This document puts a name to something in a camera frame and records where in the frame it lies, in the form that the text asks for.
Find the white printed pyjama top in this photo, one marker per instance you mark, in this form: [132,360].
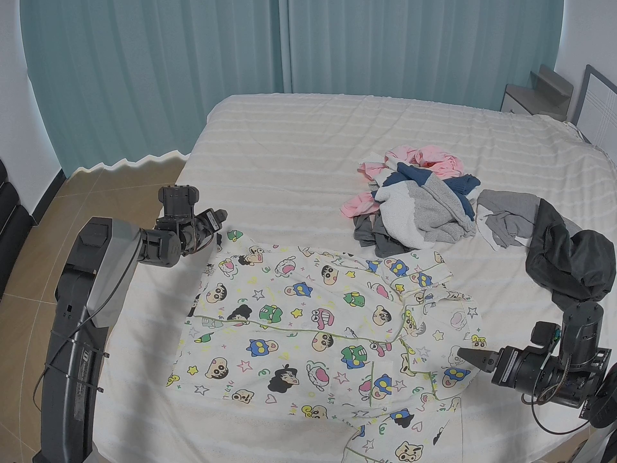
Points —
[313,335]

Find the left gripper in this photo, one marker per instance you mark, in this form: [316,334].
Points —
[212,222]

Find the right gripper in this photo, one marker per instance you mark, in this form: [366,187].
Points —
[520,369]

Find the grey bedside table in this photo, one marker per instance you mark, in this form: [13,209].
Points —
[530,97]

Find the bed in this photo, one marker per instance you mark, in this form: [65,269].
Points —
[289,162]

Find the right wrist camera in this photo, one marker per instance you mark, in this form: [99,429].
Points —
[543,333]

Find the black padded sofa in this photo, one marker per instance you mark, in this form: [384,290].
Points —
[12,220]

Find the black garment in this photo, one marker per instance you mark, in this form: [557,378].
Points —
[573,263]

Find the pile of clothes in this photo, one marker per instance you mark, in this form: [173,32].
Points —
[419,205]

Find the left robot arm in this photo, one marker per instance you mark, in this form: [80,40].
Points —
[96,268]

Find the grey garment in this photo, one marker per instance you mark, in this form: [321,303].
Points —
[506,210]

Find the blue-green curtain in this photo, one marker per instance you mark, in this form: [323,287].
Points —
[144,65]
[409,32]

